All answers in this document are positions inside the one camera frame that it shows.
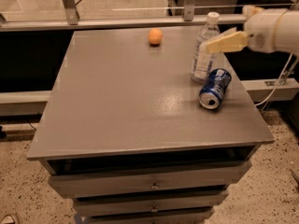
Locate white cable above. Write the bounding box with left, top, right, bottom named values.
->
left=253, top=51, right=295, bottom=107

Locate right metal bracket post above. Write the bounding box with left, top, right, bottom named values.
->
left=183, top=0, right=195, bottom=21

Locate clear blue-label plastic bottle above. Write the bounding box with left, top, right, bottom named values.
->
left=191, top=12, right=220, bottom=83

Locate left metal bracket post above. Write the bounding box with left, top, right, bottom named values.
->
left=62, top=0, right=79, bottom=25

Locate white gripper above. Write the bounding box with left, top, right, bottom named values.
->
left=206, top=5, right=282, bottom=53

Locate middle grey drawer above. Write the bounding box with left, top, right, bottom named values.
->
left=74, top=190, right=228, bottom=217

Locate top grey drawer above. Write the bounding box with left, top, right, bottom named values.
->
left=49, top=161, right=251, bottom=198

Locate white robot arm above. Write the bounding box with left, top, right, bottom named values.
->
left=206, top=6, right=299, bottom=55

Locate orange fruit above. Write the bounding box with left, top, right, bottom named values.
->
left=148, top=28, right=163, bottom=46

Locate grey drawer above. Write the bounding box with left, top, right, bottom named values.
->
left=74, top=190, right=228, bottom=217
left=89, top=207, right=214, bottom=224
left=49, top=161, right=251, bottom=198

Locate bottom grey drawer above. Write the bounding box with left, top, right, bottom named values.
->
left=89, top=207, right=214, bottom=224

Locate metal bracket post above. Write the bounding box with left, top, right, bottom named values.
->
left=62, top=0, right=79, bottom=25
left=183, top=0, right=195, bottom=21

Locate grey drawer cabinet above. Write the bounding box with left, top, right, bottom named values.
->
left=26, top=25, right=276, bottom=224

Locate blue pepsi can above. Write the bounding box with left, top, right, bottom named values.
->
left=199, top=68, right=232, bottom=110

